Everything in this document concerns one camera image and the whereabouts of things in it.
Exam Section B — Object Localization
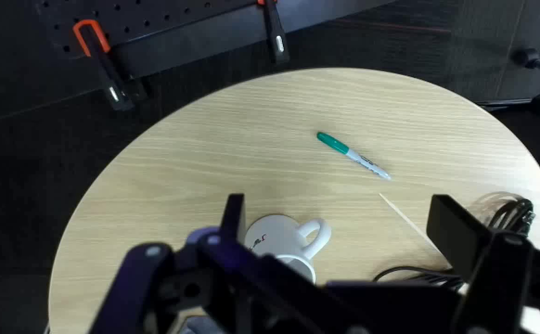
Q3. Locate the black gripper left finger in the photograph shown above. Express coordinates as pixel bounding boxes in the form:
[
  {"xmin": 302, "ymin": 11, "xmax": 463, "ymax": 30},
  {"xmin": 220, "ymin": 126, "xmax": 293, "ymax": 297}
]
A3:
[{"xmin": 216, "ymin": 191, "xmax": 246, "ymax": 249}]

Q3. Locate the black coiled cable bundle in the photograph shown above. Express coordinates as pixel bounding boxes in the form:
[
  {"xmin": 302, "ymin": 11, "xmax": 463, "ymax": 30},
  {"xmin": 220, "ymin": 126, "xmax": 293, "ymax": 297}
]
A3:
[{"xmin": 370, "ymin": 191, "xmax": 537, "ymax": 287}]

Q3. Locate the white zip tie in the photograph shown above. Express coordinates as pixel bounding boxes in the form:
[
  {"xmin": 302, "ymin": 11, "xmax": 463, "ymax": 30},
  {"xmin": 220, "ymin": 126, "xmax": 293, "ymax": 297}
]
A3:
[{"xmin": 376, "ymin": 191, "xmax": 447, "ymax": 256}]

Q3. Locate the green capped marker pen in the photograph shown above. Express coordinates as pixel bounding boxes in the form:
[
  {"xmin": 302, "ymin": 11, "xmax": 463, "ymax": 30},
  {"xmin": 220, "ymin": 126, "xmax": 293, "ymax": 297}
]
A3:
[{"xmin": 315, "ymin": 130, "xmax": 393, "ymax": 182}]

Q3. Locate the black perforated mounting board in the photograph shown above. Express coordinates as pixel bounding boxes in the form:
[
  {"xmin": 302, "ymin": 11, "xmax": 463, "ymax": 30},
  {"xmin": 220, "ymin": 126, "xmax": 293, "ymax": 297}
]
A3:
[{"xmin": 31, "ymin": 0, "xmax": 400, "ymax": 82}]

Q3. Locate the orange handled black clamp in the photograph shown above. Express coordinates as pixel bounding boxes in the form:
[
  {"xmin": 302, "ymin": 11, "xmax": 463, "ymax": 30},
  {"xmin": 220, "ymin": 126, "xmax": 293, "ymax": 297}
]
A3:
[
  {"xmin": 70, "ymin": 17, "xmax": 138, "ymax": 113},
  {"xmin": 254, "ymin": 0, "xmax": 293, "ymax": 65}
]

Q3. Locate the white ceramic mug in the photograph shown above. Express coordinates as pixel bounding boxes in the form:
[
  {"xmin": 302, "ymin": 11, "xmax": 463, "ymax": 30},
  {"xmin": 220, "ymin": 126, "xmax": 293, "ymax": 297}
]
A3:
[{"xmin": 242, "ymin": 211, "xmax": 333, "ymax": 286}]

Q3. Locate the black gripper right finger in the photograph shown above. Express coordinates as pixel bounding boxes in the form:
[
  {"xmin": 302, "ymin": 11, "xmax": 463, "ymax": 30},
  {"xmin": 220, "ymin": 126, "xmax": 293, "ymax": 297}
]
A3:
[{"xmin": 424, "ymin": 193, "xmax": 495, "ymax": 293}]

